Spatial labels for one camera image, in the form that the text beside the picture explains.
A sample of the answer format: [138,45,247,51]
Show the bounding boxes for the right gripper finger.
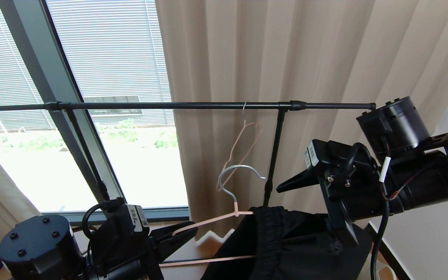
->
[276,169,322,194]

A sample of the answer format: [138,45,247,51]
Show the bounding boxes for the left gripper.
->
[88,222,199,280]

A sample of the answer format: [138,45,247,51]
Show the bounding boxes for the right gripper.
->
[319,152,448,253]

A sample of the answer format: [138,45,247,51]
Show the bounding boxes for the pink clothes hanger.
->
[216,102,263,192]
[159,164,267,268]

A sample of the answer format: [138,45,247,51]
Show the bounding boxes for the black shorts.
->
[201,206,372,280]

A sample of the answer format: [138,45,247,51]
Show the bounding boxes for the black clothes rack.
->
[0,100,376,265]

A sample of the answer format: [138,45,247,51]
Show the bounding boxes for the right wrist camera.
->
[305,139,380,199]

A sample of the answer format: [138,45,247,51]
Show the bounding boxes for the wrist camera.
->
[90,203,151,253]
[305,139,380,199]

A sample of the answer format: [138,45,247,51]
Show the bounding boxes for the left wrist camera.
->
[90,203,151,253]

